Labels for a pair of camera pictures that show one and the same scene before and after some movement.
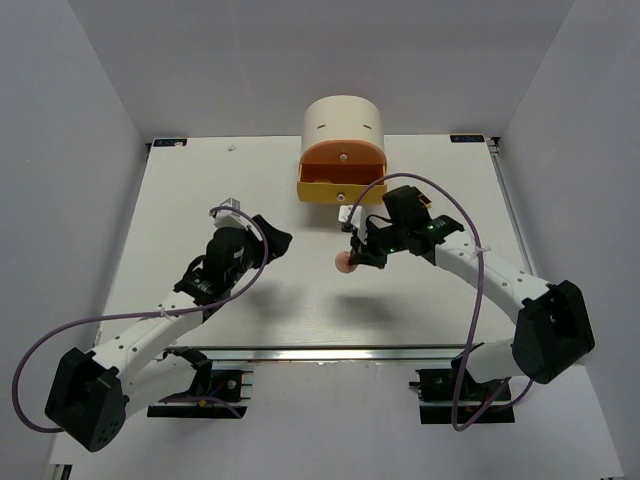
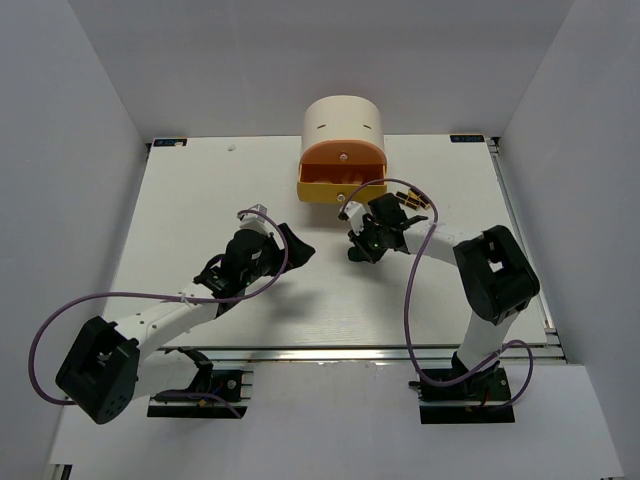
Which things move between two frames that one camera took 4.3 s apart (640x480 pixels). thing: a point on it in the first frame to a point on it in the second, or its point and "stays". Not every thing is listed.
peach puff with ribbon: [342, 262] to [349, 178]
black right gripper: [364, 252] stays
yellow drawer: [341, 184] stays
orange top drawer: [344, 157] stays
